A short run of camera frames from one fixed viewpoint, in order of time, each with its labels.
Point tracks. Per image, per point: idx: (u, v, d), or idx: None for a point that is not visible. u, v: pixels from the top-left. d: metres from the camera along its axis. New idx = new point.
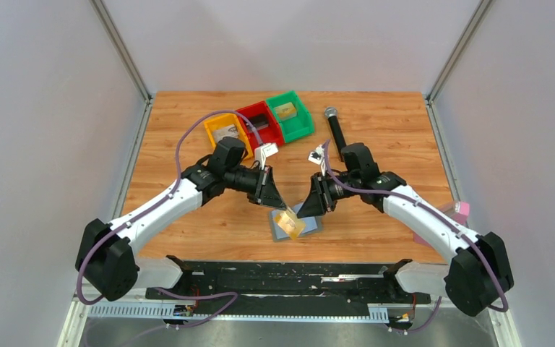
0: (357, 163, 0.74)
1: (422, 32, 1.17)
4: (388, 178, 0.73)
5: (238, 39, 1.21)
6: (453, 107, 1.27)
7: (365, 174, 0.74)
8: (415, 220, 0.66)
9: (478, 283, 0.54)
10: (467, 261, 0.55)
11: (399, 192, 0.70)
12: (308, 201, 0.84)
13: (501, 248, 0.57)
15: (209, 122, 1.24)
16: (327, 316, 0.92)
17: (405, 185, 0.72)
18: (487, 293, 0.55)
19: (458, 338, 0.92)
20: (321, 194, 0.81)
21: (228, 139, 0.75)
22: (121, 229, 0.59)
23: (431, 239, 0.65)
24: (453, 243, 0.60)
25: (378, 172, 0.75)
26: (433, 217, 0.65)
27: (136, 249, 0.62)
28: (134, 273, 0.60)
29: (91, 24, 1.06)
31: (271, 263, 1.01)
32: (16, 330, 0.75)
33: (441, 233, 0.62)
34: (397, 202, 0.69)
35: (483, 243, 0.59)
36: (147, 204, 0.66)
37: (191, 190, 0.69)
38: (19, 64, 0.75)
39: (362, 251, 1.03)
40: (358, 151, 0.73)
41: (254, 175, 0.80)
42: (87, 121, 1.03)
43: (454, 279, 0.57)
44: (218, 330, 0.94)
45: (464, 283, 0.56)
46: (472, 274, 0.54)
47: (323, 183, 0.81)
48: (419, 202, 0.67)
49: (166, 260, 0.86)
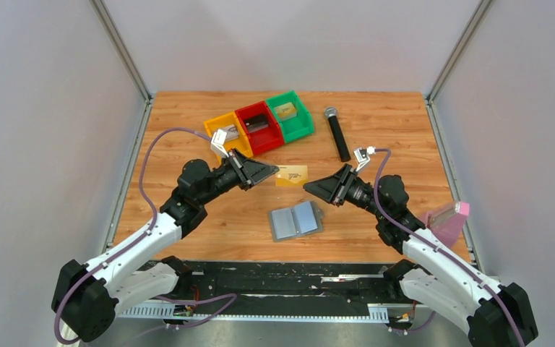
0: (390, 203, 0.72)
1: (421, 32, 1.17)
4: (408, 222, 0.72)
5: (237, 39, 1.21)
6: (453, 107, 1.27)
7: (393, 212, 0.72)
8: (436, 267, 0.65)
9: (499, 336, 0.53)
10: (491, 316, 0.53)
11: (420, 236, 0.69)
12: (324, 183, 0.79)
13: (524, 299, 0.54)
15: (209, 122, 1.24)
16: (327, 316, 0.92)
17: (423, 228, 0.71)
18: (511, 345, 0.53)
19: (457, 339, 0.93)
20: (340, 184, 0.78)
21: (187, 170, 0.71)
22: (97, 270, 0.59)
23: (452, 287, 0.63)
24: (475, 293, 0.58)
25: (405, 212, 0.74)
26: (454, 267, 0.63)
27: (113, 288, 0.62)
28: (111, 312, 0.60)
29: (92, 25, 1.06)
31: (271, 263, 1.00)
32: (16, 331, 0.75)
33: (463, 281, 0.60)
34: (418, 247, 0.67)
35: (505, 294, 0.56)
36: (123, 243, 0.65)
37: (170, 225, 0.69)
38: (19, 63, 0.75)
39: (363, 251, 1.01)
40: (399, 196, 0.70)
41: (229, 168, 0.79)
42: (87, 121, 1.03)
43: (477, 328, 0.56)
44: (218, 330, 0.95)
45: (488, 335, 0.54)
46: (496, 328, 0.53)
47: (350, 178, 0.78)
48: (439, 248, 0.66)
49: (155, 268, 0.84)
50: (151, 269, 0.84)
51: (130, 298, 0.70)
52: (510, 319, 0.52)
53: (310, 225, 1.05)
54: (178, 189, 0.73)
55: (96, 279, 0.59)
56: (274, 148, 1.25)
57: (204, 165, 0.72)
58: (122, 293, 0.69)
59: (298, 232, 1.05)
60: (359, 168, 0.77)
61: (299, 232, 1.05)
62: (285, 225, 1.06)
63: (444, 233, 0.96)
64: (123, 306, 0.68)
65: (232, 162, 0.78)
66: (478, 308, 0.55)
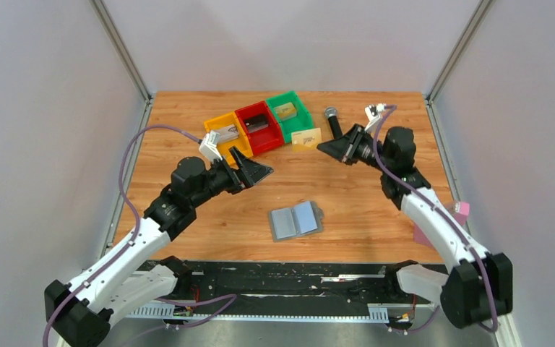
0: (397, 154, 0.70)
1: (421, 32, 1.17)
4: (415, 178, 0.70)
5: (237, 39, 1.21)
6: (452, 106, 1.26)
7: (397, 165, 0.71)
8: (428, 224, 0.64)
9: (470, 294, 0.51)
10: (467, 273, 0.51)
11: (422, 194, 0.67)
12: (334, 143, 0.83)
13: (507, 271, 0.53)
15: (209, 122, 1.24)
16: (327, 316, 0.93)
17: (428, 188, 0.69)
18: (478, 306, 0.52)
19: (458, 340, 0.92)
20: (348, 142, 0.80)
21: (182, 167, 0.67)
22: (79, 290, 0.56)
23: (440, 245, 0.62)
24: (459, 253, 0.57)
25: (410, 168, 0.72)
26: (446, 225, 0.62)
27: (102, 304, 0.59)
28: (105, 325, 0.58)
29: (91, 24, 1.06)
31: (271, 264, 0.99)
32: (16, 331, 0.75)
33: (450, 241, 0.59)
34: (415, 202, 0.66)
35: (489, 261, 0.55)
36: (107, 257, 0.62)
37: (155, 232, 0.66)
38: (19, 64, 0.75)
39: (363, 251, 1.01)
40: (405, 146, 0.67)
41: (221, 170, 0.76)
42: (87, 121, 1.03)
43: (449, 285, 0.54)
44: (218, 330, 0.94)
45: (457, 291, 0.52)
46: (467, 287, 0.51)
47: (358, 137, 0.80)
48: (438, 207, 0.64)
49: (155, 270, 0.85)
50: (149, 272, 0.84)
51: (126, 307, 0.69)
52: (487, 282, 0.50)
53: (311, 226, 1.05)
54: (169, 186, 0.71)
55: (79, 299, 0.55)
56: (274, 148, 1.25)
57: (200, 163, 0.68)
58: (115, 303, 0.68)
59: (298, 232, 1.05)
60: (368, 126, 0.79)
61: (299, 232, 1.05)
62: (285, 225, 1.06)
63: None
64: (118, 316, 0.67)
65: (225, 162, 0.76)
66: (456, 266, 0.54)
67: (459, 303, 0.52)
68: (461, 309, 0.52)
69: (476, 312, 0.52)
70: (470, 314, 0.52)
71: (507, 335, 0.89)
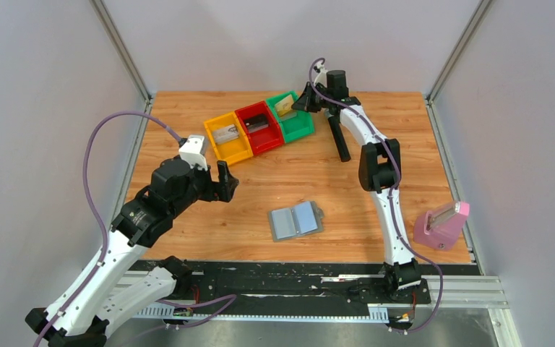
0: (334, 83, 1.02)
1: (420, 32, 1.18)
4: (350, 98, 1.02)
5: (237, 39, 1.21)
6: (452, 106, 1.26)
7: (336, 92, 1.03)
8: (354, 126, 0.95)
9: (371, 165, 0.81)
10: (368, 148, 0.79)
11: (353, 108, 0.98)
12: (300, 100, 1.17)
13: (397, 149, 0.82)
15: (209, 122, 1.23)
16: (327, 316, 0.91)
17: (358, 104, 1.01)
18: (379, 173, 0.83)
19: (458, 339, 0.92)
20: (305, 96, 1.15)
21: (165, 167, 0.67)
22: (56, 320, 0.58)
23: (360, 138, 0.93)
24: (368, 140, 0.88)
25: (345, 93, 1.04)
26: (363, 124, 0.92)
27: (87, 324, 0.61)
28: (95, 340, 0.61)
29: (91, 25, 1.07)
31: (271, 263, 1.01)
32: (16, 331, 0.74)
33: (365, 134, 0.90)
34: (347, 113, 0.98)
35: (389, 140, 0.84)
36: (79, 280, 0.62)
37: (123, 246, 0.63)
38: (19, 66, 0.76)
39: (363, 251, 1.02)
40: (337, 76, 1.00)
41: (199, 176, 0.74)
42: (88, 121, 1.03)
43: (361, 160, 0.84)
44: (218, 330, 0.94)
45: (365, 165, 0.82)
46: (370, 160, 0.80)
47: (308, 90, 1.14)
48: (360, 114, 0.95)
49: (153, 272, 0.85)
50: (147, 275, 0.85)
51: (123, 316, 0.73)
52: (391, 157, 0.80)
53: (311, 226, 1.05)
54: (149, 186, 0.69)
55: (57, 328, 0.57)
56: (274, 148, 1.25)
57: (185, 165, 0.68)
58: (110, 314, 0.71)
59: (298, 232, 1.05)
60: (316, 79, 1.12)
61: (299, 232, 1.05)
62: (285, 225, 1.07)
63: (443, 232, 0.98)
64: (114, 325, 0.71)
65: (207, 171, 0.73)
66: (365, 145, 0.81)
67: (367, 172, 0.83)
68: (368, 176, 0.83)
69: (377, 177, 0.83)
70: (372, 178, 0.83)
71: (506, 331, 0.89)
